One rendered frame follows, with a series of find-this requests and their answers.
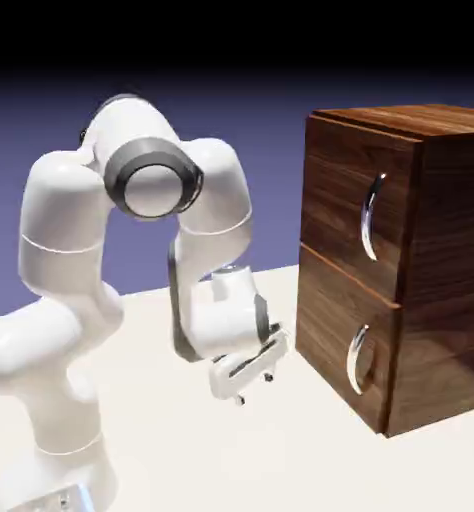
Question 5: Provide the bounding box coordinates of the dark wood cabinet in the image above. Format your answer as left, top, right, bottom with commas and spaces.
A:
295, 104, 474, 439

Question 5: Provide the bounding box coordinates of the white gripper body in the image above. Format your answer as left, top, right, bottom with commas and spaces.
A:
208, 328, 291, 401

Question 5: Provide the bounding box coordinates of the dark wood cabinet door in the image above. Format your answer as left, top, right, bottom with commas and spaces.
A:
299, 114, 424, 306
295, 243, 402, 435

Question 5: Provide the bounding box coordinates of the curved silver handle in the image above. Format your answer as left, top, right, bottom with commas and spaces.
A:
346, 323, 376, 396
359, 172, 388, 263

